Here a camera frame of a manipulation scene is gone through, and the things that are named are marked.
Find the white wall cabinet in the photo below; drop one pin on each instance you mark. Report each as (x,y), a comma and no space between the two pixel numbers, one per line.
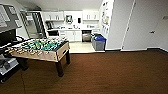
(90,15)
(53,16)

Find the green field foosball table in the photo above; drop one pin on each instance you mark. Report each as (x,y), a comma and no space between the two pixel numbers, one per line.
(43,48)

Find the grey bin blue lid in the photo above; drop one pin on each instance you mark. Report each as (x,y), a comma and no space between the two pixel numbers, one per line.
(100,43)

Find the dark refrigerator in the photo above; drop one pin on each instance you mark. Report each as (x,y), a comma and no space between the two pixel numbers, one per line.
(33,24)

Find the white door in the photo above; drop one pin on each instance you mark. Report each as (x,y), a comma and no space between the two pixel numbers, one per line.
(140,25)

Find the black built-in microwave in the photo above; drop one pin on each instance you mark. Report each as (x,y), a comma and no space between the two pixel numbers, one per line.
(53,33)

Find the white two-door base cabinet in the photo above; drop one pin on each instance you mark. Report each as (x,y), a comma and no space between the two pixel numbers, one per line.
(73,36)

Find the grey wall notice board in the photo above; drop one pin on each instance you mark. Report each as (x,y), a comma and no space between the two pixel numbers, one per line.
(8,16)

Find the black monitor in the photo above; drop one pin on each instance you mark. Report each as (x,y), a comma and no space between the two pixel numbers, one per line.
(7,38)

